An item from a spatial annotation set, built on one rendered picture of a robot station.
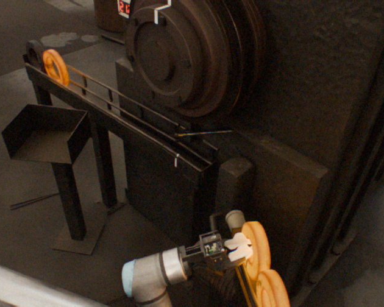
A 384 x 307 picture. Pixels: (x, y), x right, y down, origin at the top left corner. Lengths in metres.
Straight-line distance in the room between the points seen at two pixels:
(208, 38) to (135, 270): 0.63
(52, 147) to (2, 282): 0.78
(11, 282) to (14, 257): 1.10
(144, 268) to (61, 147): 0.76
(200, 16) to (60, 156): 0.85
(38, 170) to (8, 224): 0.42
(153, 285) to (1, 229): 1.31
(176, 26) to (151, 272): 0.63
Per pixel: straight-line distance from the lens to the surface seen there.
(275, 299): 0.95
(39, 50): 2.10
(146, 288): 1.06
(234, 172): 1.19
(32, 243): 2.11
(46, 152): 1.64
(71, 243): 2.04
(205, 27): 1.00
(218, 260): 1.06
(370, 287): 2.07
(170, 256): 1.04
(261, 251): 1.03
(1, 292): 0.99
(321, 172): 1.15
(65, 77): 1.95
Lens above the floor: 1.60
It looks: 40 degrees down
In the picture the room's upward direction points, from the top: 3 degrees clockwise
